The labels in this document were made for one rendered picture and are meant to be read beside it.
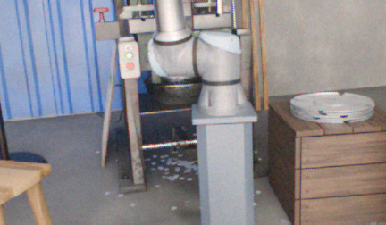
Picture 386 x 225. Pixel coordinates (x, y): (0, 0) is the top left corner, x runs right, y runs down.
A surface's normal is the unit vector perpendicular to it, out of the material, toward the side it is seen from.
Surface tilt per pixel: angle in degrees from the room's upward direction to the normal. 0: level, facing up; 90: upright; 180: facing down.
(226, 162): 90
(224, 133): 90
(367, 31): 90
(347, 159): 90
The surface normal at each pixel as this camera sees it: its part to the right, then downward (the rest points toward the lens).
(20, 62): 0.18, 0.24
